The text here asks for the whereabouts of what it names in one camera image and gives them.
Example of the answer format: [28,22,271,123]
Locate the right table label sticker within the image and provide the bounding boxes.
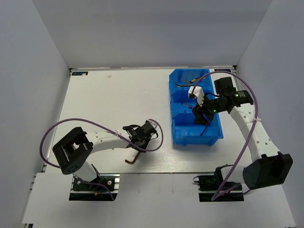
[214,68,231,73]

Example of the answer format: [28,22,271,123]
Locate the yellow pliers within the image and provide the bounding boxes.
[175,84,191,87]
[183,77,199,87]

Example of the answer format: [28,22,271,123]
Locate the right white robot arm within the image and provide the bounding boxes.
[188,77,293,190]

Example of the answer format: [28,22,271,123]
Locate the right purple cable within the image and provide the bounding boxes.
[192,71,259,201]

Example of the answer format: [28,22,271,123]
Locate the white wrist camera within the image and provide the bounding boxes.
[188,86,205,107]
[146,119,158,129]

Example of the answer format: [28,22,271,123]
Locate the blue three-compartment bin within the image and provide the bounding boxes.
[169,69,224,146]

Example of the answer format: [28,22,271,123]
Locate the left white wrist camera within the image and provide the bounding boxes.
[146,119,158,129]

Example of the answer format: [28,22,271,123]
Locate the left table label sticker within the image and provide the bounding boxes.
[72,72,88,76]

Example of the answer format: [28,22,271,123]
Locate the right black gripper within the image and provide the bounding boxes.
[192,93,227,126]

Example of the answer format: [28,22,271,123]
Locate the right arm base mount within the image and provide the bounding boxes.
[193,175,244,202]

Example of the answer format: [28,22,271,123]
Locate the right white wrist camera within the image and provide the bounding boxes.
[188,86,205,107]

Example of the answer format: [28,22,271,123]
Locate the blue handled screwdriver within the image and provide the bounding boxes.
[182,103,194,109]

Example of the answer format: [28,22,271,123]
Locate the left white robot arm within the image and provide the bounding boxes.
[52,120,158,190]

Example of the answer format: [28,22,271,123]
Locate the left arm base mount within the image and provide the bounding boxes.
[69,174,120,201]

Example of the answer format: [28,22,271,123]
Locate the table label sticker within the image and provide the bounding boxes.
[72,72,88,76]
[214,68,231,73]

